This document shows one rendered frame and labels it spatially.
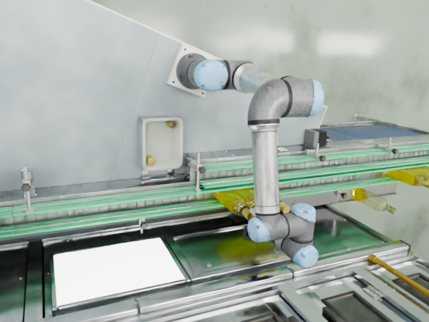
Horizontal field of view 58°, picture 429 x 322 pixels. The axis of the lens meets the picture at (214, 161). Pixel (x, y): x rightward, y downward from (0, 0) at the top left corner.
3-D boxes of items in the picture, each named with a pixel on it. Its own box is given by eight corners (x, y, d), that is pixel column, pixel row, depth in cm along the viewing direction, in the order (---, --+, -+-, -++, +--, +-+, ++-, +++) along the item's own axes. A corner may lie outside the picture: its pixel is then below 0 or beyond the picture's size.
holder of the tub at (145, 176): (139, 177, 172) (143, 182, 165) (138, 115, 164) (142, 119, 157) (175, 173, 178) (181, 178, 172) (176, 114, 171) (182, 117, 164)
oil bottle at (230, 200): (214, 197, 175) (234, 216, 156) (214, 186, 173) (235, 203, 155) (225, 196, 177) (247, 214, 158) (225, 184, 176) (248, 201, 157)
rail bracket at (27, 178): (23, 195, 151) (21, 218, 131) (19, 154, 146) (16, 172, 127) (37, 194, 153) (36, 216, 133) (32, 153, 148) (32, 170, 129)
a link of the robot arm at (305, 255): (322, 244, 120) (318, 268, 123) (301, 229, 130) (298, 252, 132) (301, 248, 117) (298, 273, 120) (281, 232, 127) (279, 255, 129)
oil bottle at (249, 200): (225, 196, 177) (247, 214, 158) (225, 184, 176) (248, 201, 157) (236, 195, 179) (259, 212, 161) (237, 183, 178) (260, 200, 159)
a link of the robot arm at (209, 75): (187, 57, 152) (200, 59, 140) (218, 58, 157) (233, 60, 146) (186, 88, 156) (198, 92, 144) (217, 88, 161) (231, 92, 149)
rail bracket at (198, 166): (188, 186, 168) (198, 196, 157) (189, 149, 163) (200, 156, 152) (195, 185, 169) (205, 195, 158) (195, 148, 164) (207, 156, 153)
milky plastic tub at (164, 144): (138, 165, 170) (143, 172, 162) (137, 115, 164) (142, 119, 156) (176, 162, 177) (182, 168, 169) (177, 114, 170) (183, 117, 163)
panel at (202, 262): (49, 260, 142) (52, 318, 112) (48, 253, 141) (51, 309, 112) (261, 224, 177) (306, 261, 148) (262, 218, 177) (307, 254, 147)
